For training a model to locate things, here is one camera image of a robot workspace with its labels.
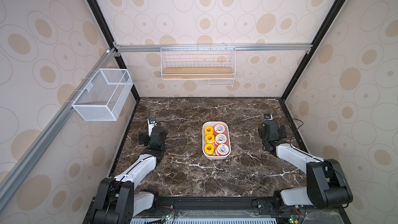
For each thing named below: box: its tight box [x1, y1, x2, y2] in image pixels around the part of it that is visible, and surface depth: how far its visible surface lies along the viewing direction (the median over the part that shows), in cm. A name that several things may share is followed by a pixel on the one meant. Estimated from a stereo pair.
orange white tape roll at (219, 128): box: [213, 123, 226, 135], surface depth 99 cm
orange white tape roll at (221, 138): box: [215, 133, 228, 145], surface depth 94 cm
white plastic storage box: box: [201, 121, 232, 160], surface depth 94 cm
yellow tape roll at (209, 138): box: [204, 134, 215, 144], surface depth 95 cm
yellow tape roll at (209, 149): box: [204, 143, 216, 156], surface depth 91 cm
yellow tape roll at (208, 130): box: [204, 126, 215, 135], surface depth 99 cm
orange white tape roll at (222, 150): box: [215, 143, 230, 157], surface depth 90 cm
